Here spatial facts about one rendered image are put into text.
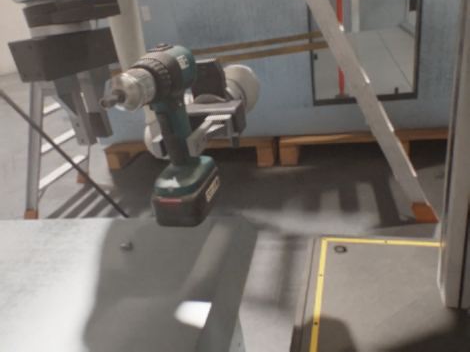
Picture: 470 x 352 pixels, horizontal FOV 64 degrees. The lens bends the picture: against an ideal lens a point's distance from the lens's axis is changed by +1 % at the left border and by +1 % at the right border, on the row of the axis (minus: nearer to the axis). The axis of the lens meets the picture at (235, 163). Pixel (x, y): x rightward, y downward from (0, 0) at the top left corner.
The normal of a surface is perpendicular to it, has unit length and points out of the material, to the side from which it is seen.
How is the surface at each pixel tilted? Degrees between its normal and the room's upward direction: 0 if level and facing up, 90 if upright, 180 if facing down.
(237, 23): 90
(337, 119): 90
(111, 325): 0
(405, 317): 0
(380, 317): 0
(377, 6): 90
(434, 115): 90
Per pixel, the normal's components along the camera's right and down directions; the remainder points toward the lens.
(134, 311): -0.15, -0.91
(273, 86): -0.25, 0.41
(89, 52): 0.89, 0.06
